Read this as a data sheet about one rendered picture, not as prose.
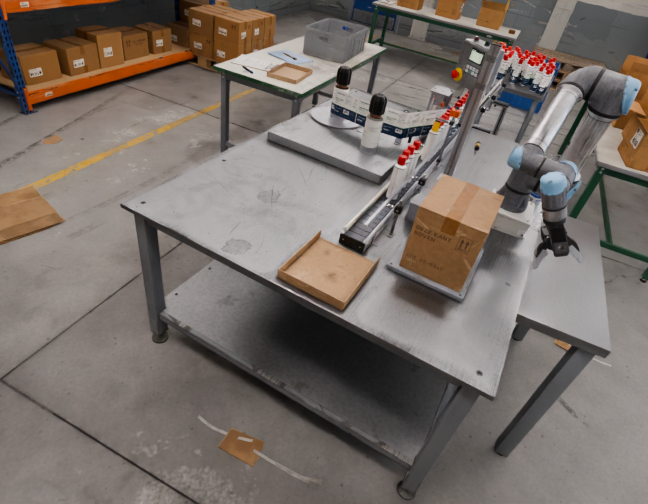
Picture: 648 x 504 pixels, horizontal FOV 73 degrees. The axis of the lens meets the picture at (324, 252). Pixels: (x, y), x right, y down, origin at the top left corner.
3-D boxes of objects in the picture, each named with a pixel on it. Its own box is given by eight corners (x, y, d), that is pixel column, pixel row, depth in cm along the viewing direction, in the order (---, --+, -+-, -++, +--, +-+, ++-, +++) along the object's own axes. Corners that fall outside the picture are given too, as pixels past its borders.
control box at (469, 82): (465, 80, 215) (480, 39, 204) (489, 93, 204) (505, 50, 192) (450, 80, 211) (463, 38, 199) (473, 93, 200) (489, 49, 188)
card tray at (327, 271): (319, 237, 173) (320, 229, 170) (378, 264, 165) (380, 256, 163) (276, 277, 151) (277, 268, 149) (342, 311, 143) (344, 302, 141)
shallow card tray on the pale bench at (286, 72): (284, 66, 347) (285, 61, 345) (312, 73, 343) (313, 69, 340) (266, 76, 321) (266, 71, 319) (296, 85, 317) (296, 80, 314)
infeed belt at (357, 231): (452, 124, 291) (454, 119, 288) (464, 129, 288) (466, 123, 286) (341, 241, 171) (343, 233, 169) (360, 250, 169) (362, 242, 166)
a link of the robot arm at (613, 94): (537, 183, 195) (606, 62, 156) (570, 198, 190) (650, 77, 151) (528, 196, 188) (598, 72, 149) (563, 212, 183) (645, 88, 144)
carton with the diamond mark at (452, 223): (423, 229, 185) (443, 173, 168) (477, 252, 178) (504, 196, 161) (398, 265, 163) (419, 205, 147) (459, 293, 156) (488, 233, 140)
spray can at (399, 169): (388, 193, 198) (399, 152, 186) (398, 197, 197) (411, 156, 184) (383, 197, 195) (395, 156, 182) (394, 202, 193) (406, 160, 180)
